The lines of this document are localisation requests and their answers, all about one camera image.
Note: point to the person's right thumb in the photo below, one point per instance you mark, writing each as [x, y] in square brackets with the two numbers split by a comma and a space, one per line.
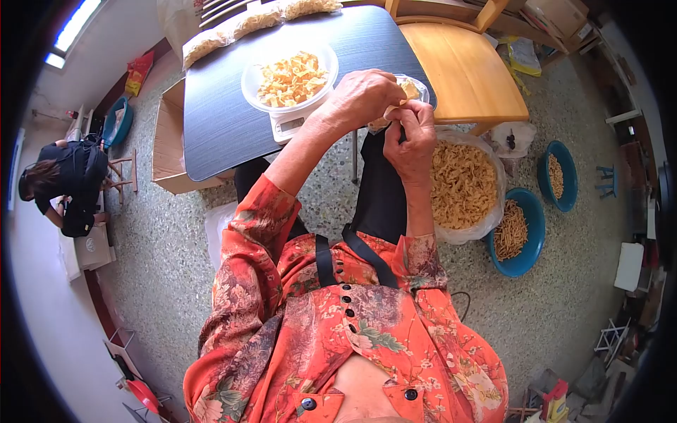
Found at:
[393, 138]

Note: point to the person's left hand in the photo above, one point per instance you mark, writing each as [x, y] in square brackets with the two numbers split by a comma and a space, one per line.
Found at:
[359, 98]

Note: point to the blue basin with white bag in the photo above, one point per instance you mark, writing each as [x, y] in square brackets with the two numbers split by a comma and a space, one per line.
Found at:
[119, 124]

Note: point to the pile of brown stick snacks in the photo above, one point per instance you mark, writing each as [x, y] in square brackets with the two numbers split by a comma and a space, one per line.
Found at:
[512, 230]

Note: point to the stack of cardboard cartons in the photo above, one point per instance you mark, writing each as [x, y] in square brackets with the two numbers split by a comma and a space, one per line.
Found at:
[560, 18]

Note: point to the person's right fingers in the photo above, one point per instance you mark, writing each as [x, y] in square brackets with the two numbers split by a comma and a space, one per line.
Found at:
[421, 113]

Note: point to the person's left fingers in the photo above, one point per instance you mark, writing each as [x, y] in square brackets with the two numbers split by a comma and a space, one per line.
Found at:
[394, 90]

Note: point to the large clear sack of snacks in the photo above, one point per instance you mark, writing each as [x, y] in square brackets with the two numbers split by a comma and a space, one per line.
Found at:
[463, 185]

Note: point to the pile of yellow fried snacks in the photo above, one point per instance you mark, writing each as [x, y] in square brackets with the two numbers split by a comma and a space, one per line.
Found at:
[291, 79]

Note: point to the large blue basin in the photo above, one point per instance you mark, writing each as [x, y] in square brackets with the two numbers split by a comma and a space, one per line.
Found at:
[534, 232]

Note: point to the small white plastic bag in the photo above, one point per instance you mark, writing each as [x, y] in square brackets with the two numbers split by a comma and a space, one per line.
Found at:
[521, 140]

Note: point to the yellow and grey bag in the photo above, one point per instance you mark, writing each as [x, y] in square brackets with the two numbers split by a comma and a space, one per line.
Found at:
[524, 57]

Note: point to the small wooden stool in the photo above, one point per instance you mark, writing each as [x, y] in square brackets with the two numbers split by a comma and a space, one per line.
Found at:
[124, 177]

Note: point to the white flat box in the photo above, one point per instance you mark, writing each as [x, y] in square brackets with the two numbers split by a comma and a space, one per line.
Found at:
[629, 267]

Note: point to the white paper bag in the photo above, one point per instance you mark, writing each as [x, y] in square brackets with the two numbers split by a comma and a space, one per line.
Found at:
[94, 248]

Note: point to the red and yellow bag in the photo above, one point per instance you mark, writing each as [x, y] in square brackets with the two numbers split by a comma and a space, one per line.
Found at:
[138, 74]

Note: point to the heap of small tan snacks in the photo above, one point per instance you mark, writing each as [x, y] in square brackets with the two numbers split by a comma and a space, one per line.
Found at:
[556, 176]

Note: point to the person's right hand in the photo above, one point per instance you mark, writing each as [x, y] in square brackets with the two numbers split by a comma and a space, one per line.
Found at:
[415, 150]

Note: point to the person's body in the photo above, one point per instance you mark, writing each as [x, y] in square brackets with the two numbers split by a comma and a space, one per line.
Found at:
[370, 328]

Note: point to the white plastic bowl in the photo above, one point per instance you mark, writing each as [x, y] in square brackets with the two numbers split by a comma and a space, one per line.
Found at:
[254, 79]

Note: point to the person's legs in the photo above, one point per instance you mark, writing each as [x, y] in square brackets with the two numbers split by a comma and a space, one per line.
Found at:
[378, 201]

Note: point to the small blue basin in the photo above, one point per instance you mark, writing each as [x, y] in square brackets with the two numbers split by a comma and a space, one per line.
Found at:
[568, 174]

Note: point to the small blue stool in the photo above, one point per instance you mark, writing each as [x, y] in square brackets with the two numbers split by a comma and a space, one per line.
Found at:
[607, 182]

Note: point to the crumpled white plastic bag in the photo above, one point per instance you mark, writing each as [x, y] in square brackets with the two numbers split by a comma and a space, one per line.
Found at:
[218, 232]

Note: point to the bright window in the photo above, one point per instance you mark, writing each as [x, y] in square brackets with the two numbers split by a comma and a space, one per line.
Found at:
[74, 29]

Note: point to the sealed snack packet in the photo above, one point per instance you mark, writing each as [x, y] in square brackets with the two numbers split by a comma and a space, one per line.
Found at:
[259, 21]
[206, 46]
[312, 6]

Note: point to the black folding table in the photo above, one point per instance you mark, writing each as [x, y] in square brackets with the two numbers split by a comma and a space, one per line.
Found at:
[222, 116]

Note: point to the red round stool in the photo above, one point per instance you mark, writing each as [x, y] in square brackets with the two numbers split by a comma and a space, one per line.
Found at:
[143, 395]

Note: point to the clear plastic snack bag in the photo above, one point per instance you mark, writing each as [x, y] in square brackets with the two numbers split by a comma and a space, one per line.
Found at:
[415, 90]

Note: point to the open cardboard box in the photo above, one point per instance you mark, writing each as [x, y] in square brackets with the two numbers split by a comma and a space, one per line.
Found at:
[168, 143]

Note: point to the white kitchen scale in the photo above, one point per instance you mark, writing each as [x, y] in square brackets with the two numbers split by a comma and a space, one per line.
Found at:
[288, 126]

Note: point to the wooden chair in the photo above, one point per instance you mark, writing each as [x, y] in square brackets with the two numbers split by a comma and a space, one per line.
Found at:
[465, 74]

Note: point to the white printed plastic sack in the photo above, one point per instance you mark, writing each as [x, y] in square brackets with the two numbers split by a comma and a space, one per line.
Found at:
[177, 18]

